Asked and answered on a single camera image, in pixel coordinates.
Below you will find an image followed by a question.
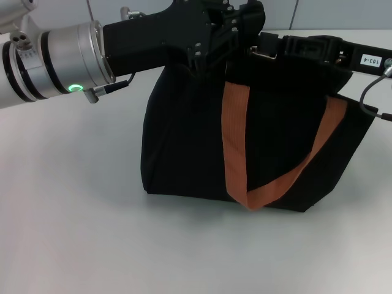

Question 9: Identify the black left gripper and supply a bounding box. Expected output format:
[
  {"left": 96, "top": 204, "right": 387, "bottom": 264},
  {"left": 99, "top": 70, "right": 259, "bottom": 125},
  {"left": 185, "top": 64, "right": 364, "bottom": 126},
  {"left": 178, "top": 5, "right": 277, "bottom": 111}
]
[{"left": 102, "top": 0, "right": 266, "bottom": 78}]

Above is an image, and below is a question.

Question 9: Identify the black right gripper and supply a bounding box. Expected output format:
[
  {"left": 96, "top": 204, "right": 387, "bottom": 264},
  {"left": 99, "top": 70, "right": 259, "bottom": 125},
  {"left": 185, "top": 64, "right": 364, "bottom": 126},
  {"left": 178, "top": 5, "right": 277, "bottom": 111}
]
[{"left": 259, "top": 32, "right": 392, "bottom": 80}]

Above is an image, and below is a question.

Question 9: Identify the black bag with orange handles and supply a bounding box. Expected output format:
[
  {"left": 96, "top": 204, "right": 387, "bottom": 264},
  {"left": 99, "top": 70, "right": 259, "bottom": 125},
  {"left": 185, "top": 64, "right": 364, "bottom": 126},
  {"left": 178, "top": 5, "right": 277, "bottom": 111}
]
[{"left": 141, "top": 30, "right": 376, "bottom": 214}]

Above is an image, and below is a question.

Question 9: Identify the right gripper cable with plug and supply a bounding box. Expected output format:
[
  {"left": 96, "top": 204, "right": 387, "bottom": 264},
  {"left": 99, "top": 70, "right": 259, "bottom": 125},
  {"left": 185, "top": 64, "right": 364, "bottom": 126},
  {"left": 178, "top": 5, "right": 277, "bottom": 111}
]
[{"left": 358, "top": 57, "right": 392, "bottom": 121}]

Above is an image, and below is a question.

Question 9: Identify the gripper cable with plug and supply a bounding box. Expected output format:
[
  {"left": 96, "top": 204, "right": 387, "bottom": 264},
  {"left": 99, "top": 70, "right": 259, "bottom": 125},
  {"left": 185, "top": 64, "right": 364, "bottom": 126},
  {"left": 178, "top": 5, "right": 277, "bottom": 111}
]
[
  {"left": 358, "top": 57, "right": 392, "bottom": 121},
  {"left": 84, "top": 6, "right": 145, "bottom": 104}
]

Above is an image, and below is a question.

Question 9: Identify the left gripper cable with plug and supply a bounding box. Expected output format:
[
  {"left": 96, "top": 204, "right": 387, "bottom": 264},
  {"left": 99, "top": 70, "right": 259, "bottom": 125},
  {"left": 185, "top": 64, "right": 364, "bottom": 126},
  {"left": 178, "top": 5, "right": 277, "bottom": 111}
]
[{"left": 84, "top": 6, "right": 145, "bottom": 104}]

